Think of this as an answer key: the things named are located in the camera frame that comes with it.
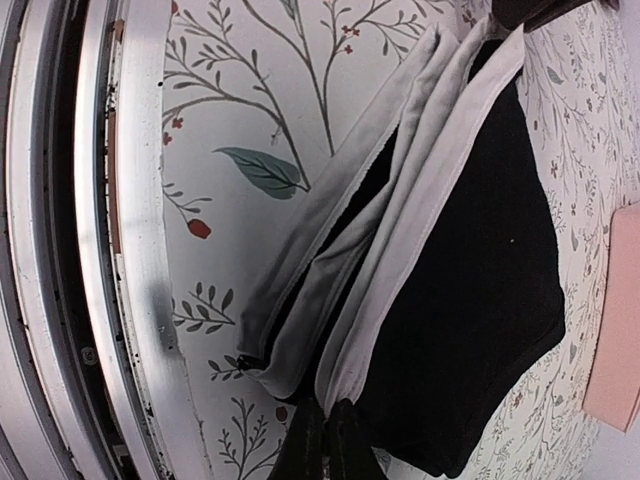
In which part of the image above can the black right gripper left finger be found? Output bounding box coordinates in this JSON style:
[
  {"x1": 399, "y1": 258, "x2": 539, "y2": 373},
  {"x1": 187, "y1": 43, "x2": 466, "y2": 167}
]
[{"x1": 269, "y1": 398, "x2": 325, "y2": 480}]

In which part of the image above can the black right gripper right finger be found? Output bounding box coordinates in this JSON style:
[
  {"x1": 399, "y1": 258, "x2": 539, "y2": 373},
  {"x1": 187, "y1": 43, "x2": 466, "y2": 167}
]
[{"x1": 328, "y1": 399, "x2": 387, "y2": 480}]

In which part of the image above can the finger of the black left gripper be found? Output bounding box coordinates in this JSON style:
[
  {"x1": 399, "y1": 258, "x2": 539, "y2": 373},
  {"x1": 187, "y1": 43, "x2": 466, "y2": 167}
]
[{"x1": 489, "y1": 0, "x2": 589, "y2": 31}]

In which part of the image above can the black underwear white lettering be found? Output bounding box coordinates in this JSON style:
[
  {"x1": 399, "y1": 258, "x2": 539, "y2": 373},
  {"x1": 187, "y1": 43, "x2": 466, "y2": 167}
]
[{"x1": 237, "y1": 16, "x2": 565, "y2": 479}]

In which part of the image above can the pink divided storage box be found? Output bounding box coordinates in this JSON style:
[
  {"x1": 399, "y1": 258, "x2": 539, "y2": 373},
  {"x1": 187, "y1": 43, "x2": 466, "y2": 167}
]
[{"x1": 583, "y1": 203, "x2": 639, "y2": 433}]

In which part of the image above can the floral patterned table mat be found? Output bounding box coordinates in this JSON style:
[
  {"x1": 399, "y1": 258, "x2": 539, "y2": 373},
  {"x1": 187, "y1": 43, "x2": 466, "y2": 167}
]
[{"x1": 162, "y1": 1, "x2": 639, "y2": 479}]

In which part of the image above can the aluminium front rail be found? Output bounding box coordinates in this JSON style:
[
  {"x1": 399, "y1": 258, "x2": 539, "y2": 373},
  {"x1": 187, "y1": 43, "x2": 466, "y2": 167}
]
[{"x1": 1, "y1": 1, "x2": 212, "y2": 479}]

